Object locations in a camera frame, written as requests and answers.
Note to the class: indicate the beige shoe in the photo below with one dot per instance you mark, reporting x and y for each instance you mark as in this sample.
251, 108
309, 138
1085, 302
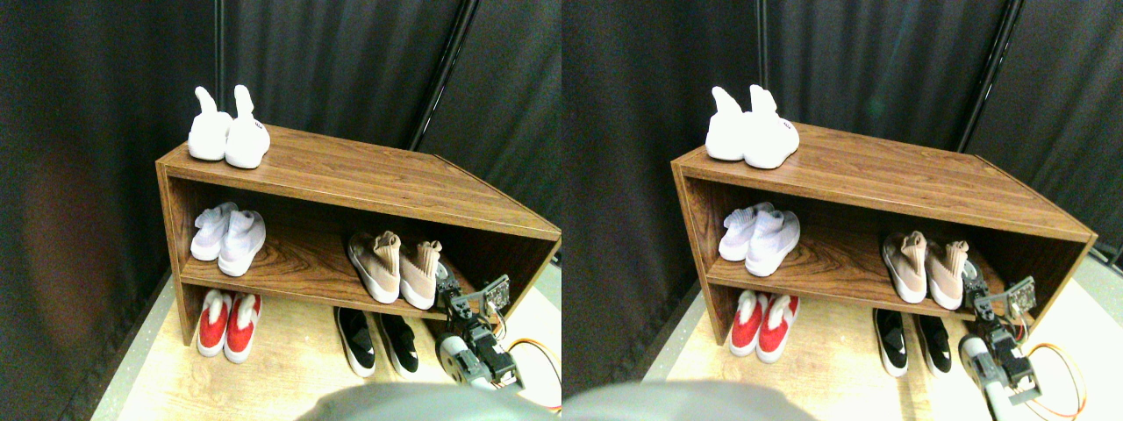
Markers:
947, 276
421, 276
905, 270
375, 270

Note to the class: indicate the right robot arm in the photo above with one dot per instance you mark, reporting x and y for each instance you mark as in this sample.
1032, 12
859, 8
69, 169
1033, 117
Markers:
461, 360
983, 368

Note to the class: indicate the black shoe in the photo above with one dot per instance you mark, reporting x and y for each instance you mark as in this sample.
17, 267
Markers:
891, 342
399, 344
934, 344
355, 342

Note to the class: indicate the brown shoe rack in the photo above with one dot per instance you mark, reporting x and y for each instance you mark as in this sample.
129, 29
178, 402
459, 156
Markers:
895, 175
368, 175

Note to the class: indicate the red shoe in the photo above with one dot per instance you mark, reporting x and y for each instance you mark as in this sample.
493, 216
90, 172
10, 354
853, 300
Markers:
241, 333
776, 333
746, 329
213, 329

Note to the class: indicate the pale lilac shoe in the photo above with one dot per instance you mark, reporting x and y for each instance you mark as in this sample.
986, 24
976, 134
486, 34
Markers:
772, 246
735, 237
241, 246
207, 237

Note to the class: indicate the curtain stand pole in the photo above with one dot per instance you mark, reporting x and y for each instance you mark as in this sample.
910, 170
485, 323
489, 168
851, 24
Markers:
991, 70
761, 44
446, 70
220, 44

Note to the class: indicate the white shoe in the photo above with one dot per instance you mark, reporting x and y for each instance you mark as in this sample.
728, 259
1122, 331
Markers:
772, 142
209, 139
247, 142
726, 139

